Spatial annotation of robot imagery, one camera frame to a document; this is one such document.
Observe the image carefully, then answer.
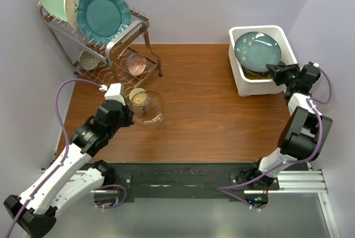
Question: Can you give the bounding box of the white plastic bin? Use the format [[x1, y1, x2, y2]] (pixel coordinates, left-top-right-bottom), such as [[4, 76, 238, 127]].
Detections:
[[229, 25, 297, 97]]

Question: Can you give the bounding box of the white patterned small bowl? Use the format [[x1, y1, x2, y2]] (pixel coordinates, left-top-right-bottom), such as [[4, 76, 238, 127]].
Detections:
[[78, 50, 100, 71]]

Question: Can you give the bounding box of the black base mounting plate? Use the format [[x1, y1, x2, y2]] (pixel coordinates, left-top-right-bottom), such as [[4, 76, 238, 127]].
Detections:
[[79, 161, 279, 203]]

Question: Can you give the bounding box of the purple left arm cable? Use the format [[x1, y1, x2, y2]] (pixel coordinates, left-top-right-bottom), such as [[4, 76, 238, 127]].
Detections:
[[5, 79, 128, 238]]

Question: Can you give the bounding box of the red patterned small bowl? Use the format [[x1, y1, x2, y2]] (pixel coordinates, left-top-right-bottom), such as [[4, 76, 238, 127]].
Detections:
[[126, 53, 146, 77]]

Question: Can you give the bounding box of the teal scalloped large plate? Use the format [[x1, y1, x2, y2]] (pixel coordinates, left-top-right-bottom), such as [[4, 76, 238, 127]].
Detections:
[[76, 0, 131, 45]]

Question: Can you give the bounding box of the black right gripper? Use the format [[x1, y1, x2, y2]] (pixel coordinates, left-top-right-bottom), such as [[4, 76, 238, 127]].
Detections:
[[266, 63, 300, 88]]

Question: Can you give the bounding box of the orange dotted scalloped plate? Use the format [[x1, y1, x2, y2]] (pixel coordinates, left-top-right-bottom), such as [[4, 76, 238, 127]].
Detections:
[[244, 73, 271, 80]]

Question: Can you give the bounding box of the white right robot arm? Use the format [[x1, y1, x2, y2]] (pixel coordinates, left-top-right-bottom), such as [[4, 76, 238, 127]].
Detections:
[[236, 62, 333, 190]]

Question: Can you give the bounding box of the clear glass textured dish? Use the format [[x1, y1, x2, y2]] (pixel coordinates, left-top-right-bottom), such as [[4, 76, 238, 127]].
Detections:
[[129, 91, 165, 126]]

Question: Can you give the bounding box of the dark blue square plate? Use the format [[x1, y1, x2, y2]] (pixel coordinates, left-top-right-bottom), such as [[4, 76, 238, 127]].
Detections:
[[242, 67, 270, 77]]

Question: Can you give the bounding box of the dark teal round plate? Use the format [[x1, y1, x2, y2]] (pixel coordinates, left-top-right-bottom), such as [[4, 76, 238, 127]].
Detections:
[[234, 32, 282, 73]]

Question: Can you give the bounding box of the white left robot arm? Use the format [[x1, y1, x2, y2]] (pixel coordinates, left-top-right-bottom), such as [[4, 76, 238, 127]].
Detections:
[[4, 100, 134, 237]]

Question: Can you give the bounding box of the cream mug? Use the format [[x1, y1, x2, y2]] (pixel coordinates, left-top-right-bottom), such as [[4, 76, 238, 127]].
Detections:
[[129, 88, 145, 100]]

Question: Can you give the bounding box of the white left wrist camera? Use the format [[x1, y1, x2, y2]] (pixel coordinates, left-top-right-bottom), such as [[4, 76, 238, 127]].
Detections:
[[99, 83, 126, 105]]

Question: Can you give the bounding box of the metal dish rack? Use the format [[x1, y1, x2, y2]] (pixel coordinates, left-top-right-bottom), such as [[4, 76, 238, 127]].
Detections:
[[37, 2, 163, 93]]

